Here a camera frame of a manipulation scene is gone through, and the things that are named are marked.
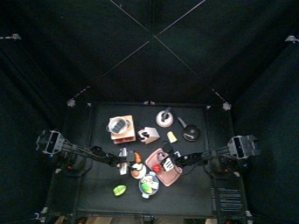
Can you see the silver toy cleaver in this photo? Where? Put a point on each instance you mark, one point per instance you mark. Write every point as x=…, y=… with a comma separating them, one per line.
x=123, y=162

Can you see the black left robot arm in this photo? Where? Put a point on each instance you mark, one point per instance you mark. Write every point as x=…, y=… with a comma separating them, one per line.
x=79, y=150

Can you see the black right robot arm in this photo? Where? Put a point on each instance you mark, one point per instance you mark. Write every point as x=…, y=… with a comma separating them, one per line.
x=210, y=154

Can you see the orange toy carrot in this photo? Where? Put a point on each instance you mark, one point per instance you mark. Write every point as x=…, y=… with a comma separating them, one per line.
x=138, y=157

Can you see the red toy tomato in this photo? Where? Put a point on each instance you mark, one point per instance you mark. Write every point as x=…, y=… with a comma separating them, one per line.
x=156, y=168

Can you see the yellow toy cheese wedge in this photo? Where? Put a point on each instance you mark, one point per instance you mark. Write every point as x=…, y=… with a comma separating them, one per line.
x=171, y=136

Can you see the pink cutting board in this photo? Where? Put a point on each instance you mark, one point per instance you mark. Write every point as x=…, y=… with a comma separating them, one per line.
x=168, y=174

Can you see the wooden toy stove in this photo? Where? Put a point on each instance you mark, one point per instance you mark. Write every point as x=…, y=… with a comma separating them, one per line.
x=123, y=133

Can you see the black toy frying pan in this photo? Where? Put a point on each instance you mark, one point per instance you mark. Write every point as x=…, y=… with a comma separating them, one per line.
x=191, y=132

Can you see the blue plate with toy food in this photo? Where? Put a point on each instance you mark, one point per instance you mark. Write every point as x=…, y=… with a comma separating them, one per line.
x=148, y=185

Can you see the green toy leaf vegetable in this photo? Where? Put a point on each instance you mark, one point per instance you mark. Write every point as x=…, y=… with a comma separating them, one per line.
x=119, y=190

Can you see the white toy kettle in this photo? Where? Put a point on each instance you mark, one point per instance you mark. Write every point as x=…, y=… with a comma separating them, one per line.
x=164, y=118

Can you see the silver toy pot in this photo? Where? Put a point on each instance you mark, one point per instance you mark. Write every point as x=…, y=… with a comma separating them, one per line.
x=118, y=125

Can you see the white text label sticker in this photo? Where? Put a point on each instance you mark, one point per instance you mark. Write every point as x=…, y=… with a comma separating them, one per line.
x=228, y=199

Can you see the metal frame corner bracket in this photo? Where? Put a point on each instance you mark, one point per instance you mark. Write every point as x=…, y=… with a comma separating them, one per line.
x=226, y=106
x=291, y=38
x=71, y=102
x=15, y=37

